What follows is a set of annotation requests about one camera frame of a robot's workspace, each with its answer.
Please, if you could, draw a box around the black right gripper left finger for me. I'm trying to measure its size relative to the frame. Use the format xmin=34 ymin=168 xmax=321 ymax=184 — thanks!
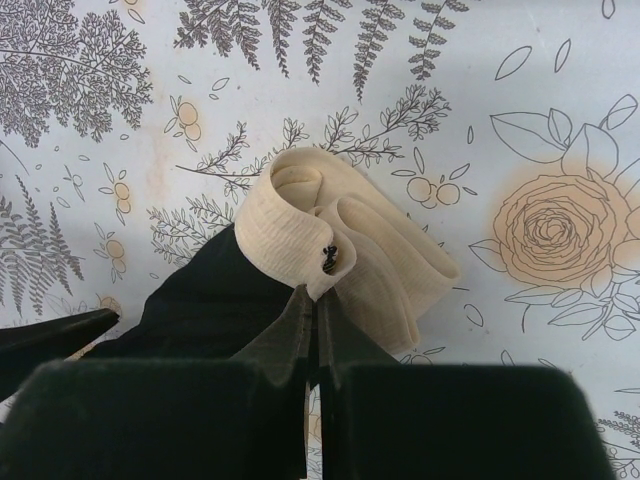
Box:
xmin=232 ymin=286 xmax=314 ymax=390

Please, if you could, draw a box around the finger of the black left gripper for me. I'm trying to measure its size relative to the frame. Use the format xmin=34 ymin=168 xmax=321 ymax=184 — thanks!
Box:
xmin=1 ymin=308 xmax=120 ymax=400

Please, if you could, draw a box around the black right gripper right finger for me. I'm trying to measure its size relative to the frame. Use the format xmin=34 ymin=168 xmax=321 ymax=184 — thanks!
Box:
xmin=317 ymin=292 xmax=398 ymax=385

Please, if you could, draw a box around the black underwear beige waistband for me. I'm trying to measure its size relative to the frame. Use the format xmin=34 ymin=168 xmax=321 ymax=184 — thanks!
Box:
xmin=90 ymin=148 xmax=460 ymax=359

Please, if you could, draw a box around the floral fern table mat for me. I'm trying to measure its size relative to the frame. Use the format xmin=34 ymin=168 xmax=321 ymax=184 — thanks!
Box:
xmin=1 ymin=1 xmax=639 ymax=479

